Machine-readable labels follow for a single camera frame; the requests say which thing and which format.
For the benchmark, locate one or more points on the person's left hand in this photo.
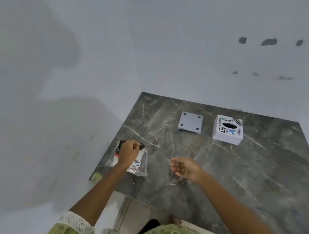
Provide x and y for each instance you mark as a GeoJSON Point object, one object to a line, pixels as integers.
{"type": "Point", "coordinates": [126, 154]}

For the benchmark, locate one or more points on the person's right hand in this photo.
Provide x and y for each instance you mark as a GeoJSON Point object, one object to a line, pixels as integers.
{"type": "Point", "coordinates": [189, 168]}

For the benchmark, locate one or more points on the person's right thumb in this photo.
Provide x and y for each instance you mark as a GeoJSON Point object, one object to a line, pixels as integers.
{"type": "Point", "coordinates": [176, 163]}

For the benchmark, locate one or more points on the person's left fingers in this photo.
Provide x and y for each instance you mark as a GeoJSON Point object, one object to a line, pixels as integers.
{"type": "Point", "coordinates": [135, 145]}

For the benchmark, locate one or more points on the clear plastic packet white label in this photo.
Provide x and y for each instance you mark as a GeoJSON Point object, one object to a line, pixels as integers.
{"type": "Point", "coordinates": [139, 166]}

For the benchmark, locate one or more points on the person's left forearm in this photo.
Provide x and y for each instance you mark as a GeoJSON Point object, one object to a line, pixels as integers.
{"type": "Point", "coordinates": [100, 192]}

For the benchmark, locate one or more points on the person's right forearm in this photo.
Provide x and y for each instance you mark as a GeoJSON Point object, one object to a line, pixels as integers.
{"type": "Point", "coordinates": [231, 205]}

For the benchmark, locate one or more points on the grey square plate with holes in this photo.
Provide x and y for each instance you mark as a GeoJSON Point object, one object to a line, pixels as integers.
{"type": "Point", "coordinates": [190, 123]}

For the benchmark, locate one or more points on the green cloth scrap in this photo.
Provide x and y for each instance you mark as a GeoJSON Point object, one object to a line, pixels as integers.
{"type": "Point", "coordinates": [96, 177]}

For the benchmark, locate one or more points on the person's foot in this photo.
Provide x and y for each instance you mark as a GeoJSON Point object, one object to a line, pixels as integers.
{"type": "Point", "coordinates": [175, 220]}

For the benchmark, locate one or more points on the white tissue box with stickers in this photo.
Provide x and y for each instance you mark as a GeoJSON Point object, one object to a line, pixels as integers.
{"type": "Point", "coordinates": [227, 130]}

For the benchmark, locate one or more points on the green patterned garment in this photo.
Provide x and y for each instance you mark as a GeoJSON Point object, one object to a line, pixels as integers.
{"type": "Point", "coordinates": [173, 229]}

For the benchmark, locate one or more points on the green sleeve with white lace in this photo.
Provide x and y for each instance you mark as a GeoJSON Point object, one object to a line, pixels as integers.
{"type": "Point", "coordinates": [70, 224]}

